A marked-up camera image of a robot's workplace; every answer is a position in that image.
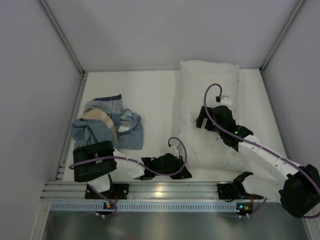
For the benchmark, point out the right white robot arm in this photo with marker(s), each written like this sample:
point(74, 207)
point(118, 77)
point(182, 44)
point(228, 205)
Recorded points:
point(295, 187)

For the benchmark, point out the left aluminium frame post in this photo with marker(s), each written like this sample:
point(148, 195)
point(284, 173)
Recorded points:
point(80, 85)

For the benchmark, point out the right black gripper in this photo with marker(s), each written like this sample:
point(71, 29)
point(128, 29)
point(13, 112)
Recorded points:
point(210, 117)

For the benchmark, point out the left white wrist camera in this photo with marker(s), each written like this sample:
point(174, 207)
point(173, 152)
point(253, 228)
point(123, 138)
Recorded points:
point(176, 149)

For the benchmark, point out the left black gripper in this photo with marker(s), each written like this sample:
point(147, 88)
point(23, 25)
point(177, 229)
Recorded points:
point(178, 166)

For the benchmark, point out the blue striped pillowcase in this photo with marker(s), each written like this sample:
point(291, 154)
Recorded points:
point(105, 119)

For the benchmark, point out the right aluminium frame post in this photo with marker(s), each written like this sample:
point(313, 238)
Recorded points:
point(294, 13)

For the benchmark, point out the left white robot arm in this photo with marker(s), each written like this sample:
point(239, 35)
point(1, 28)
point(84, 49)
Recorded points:
point(93, 164)

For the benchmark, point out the slotted grey cable duct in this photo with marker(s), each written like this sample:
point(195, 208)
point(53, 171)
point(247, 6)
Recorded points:
point(156, 206)

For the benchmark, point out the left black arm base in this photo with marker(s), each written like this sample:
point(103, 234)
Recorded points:
point(118, 191)

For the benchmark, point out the aluminium frame post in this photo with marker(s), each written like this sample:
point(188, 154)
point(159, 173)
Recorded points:
point(80, 85)
point(294, 13)

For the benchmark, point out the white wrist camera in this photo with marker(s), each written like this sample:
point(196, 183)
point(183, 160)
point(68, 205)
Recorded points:
point(176, 149)
point(224, 100)

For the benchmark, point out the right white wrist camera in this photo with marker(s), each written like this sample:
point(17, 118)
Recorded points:
point(224, 100)

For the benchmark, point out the aluminium mounting rail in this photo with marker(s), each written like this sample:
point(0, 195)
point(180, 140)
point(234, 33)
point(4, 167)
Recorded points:
point(146, 191)

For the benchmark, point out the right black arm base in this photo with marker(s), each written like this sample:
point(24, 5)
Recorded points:
point(228, 191)

